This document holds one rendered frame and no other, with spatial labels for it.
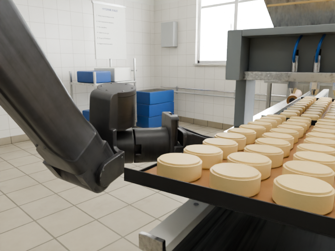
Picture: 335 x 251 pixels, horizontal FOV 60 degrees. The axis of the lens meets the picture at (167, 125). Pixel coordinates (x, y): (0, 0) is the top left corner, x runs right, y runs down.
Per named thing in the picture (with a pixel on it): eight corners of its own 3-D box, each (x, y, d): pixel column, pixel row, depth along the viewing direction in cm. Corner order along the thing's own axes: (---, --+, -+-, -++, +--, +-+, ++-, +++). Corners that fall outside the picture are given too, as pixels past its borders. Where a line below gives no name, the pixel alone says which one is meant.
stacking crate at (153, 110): (158, 110, 538) (158, 99, 533) (174, 112, 511) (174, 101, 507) (133, 114, 495) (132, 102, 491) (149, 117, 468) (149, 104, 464)
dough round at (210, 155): (224, 171, 35) (225, 154, 34) (182, 168, 35) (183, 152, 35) (219, 159, 40) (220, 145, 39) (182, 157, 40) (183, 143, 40)
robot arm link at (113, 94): (51, 172, 41) (100, 191, 38) (44, 95, 37) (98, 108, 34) (103, 142, 51) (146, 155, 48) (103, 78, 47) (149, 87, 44)
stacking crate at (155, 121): (159, 120, 542) (158, 110, 538) (174, 124, 514) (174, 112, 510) (133, 125, 501) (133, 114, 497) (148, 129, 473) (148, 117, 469)
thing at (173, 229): (322, 97, 196) (324, 87, 195) (327, 98, 195) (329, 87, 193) (139, 290, 31) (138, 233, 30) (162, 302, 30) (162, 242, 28)
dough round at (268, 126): (252, 134, 59) (253, 124, 58) (243, 129, 64) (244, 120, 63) (275, 134, 59) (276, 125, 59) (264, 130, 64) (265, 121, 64)
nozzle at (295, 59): (288, 92, 94) (293, 35, 91) (298, 93, 93) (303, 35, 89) (284, 94, 89) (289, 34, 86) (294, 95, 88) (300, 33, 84)
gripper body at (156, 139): (170, 166, 53) (130, 169, 51) (172, 111, 51) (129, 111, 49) (180, 179, 47) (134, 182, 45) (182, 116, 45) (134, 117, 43)
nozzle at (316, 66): (309, 94, 91) (315, 34, 87) (319, 94, 90) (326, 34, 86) (306, 95, 86) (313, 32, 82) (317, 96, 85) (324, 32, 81)
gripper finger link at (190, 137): (212, 161, 55) (163, 164, 53) (214, 124, 54) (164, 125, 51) (228, 173, 48) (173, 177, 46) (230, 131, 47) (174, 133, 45)
